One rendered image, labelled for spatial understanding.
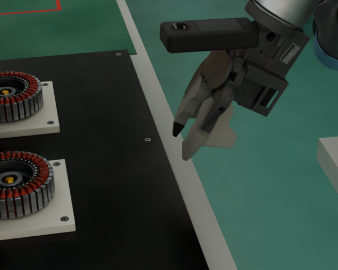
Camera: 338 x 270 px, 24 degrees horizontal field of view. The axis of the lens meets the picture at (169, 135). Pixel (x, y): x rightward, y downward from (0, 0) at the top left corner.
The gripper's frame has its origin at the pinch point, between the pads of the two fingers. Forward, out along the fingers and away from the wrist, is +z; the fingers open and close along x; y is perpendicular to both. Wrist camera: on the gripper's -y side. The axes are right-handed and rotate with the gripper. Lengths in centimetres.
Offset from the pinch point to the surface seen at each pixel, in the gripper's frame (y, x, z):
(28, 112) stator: -13.9, 19.6, 13.7
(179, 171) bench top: 6.1, 6.1, 7.5
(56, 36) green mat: -6, 57, 14
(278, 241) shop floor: 81, 76, 51
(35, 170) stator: -14.9, 0.1, 11.6
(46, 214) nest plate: -12.5, -4.9, 14.3
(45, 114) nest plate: -11.1, 20.6, 13.4
